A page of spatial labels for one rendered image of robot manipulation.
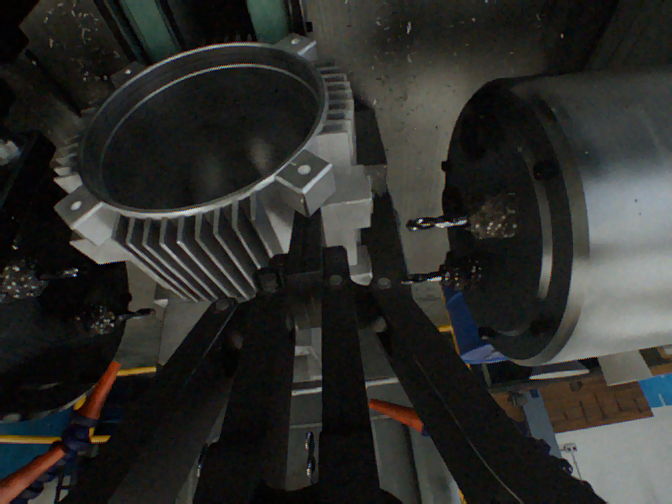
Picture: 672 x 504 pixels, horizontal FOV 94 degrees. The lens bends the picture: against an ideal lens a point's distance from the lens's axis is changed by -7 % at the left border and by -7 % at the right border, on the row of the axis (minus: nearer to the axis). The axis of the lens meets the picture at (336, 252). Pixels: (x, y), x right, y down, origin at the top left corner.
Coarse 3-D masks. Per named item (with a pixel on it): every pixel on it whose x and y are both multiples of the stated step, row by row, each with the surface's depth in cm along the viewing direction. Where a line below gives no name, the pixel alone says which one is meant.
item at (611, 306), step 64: (512, 128) 24; (576, 128) 19; (640, 128) 19; (448, 192) 37; (512, 192) 24; (576, 192) 19; (640, 192) 18; (448, 256) 41; (512, 256) 26; (576, 256) 19; (640, 256) 19; (512, 320) 27; (576, 320) 20; (640, 320) 21
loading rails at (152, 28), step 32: (96, 0) 21; (128, 0) 23; (160, 0) 23; (192, 0) 29; (256, 0) 24; (288, 0) 23; (128, 32) 24; (160, 32) 25; (192, 32) 29; (256, 32) 26; (288, 32) 26
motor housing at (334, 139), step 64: (192, 64) 25; (256, 64) 25; (320, 64) 22; (128, 128) 24; (192, 128) 29; (256, 128) 31; (320, 128) 19; (128, 192) 24; (192, 192) 32; (256, 192) 17; (192, 256) 17; (256, 256) 19
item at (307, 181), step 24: (288, 48) 23; (312, 48) 23; (120, 72) 24; (288, 168) 17; (312, 168) 17; (72, 192) 18; (288, 192) 17; (312, 192) 17; (72, 216) 17; (96, 216) 17; (96, 240) 18
